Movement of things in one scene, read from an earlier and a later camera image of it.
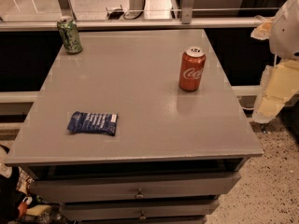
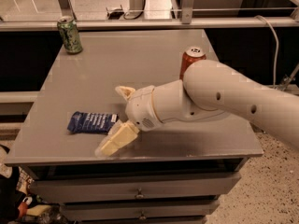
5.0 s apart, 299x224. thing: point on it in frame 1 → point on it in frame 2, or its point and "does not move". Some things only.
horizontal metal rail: [211, 23] does not move
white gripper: [287, 32] → [140, 107]
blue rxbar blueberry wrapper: [84, 122] does not move
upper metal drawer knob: [138, 195] does not move
